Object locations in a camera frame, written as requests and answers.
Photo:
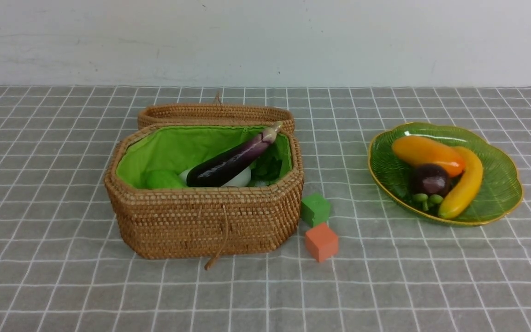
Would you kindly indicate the white radish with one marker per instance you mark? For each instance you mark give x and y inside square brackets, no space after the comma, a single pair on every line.
[240,180]

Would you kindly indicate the purple eggplant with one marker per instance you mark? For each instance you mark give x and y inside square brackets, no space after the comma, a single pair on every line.
[222,168]

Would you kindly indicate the green pepper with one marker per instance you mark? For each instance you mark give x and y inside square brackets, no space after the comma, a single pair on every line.
[162,179]

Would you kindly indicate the orange yellow mango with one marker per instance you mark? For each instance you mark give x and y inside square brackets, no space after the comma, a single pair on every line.
[417,150]

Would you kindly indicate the dark purple mangosteen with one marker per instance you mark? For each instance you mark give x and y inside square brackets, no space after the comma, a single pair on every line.
[429,184]

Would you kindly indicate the yellow banana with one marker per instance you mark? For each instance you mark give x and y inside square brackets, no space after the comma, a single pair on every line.
[468,186]

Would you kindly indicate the green leafy vegetable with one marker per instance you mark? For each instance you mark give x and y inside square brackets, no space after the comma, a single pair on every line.
[266,169]

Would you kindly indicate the green foam cube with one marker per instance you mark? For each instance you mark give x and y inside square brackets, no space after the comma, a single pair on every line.
[315,209]

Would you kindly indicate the woven wicker basket lid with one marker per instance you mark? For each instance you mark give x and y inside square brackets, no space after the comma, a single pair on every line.
[215,113]

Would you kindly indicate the orange foam cube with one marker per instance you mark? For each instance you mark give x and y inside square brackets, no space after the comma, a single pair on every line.
[321,242]

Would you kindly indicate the woven wicker basket green lining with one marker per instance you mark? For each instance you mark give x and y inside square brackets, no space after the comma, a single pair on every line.
[196,222]

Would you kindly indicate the green glass leaf plate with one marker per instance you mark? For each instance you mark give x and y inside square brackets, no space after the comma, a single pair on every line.
[501,191]

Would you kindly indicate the grey grid tablecloth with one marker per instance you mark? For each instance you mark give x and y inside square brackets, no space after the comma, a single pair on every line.
[64,268]

